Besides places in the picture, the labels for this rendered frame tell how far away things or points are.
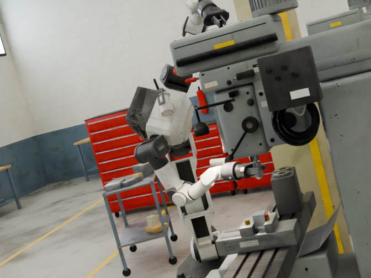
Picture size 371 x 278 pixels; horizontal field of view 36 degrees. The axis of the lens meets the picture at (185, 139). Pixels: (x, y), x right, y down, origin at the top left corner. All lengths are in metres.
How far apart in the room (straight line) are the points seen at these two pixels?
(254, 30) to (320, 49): 0.28
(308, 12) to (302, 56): 9.44
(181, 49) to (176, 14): 9.72
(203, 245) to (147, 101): 0.97
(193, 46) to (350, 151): 0.80
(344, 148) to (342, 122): 0.10
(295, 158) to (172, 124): 1.68
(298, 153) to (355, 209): 2.03
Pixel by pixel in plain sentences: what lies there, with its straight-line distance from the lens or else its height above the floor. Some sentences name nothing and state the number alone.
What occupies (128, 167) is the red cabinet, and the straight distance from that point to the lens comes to 8.03.
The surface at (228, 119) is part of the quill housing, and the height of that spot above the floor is 1.49.
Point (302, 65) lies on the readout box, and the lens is 2.18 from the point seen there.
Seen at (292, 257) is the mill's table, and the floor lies 0.87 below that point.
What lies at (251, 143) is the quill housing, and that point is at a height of 1.37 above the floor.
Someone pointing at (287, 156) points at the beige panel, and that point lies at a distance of 4.41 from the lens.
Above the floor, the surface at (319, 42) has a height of 1.72.
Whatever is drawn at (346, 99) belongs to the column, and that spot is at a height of 1.49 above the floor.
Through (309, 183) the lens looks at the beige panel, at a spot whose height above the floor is 0.70.
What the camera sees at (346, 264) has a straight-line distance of 2.75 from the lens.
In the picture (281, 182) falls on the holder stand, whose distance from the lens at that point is 2.92.
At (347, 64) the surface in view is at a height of 1.61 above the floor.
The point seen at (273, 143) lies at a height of 1.36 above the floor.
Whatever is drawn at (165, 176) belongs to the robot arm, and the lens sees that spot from 2.91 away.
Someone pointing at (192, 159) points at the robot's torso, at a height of 1.26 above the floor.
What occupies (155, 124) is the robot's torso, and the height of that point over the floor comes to 1.53.
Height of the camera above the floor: 1.75
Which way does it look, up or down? 6 degrees down
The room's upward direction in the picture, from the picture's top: 15 degrees counter-clockwise
